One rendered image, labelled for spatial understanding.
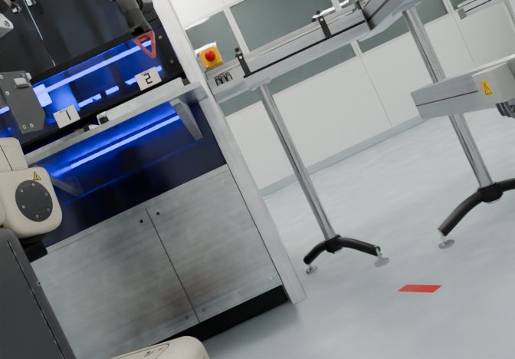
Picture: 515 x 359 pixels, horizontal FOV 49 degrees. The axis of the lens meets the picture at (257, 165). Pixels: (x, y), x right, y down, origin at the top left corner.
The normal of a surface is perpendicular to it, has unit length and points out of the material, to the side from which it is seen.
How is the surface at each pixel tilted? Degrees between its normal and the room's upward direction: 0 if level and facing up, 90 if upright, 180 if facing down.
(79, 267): 90
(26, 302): 90
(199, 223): 90
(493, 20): 90
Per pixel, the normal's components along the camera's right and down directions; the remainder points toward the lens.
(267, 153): 0.02, 0.04
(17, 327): 0.82, -0.36
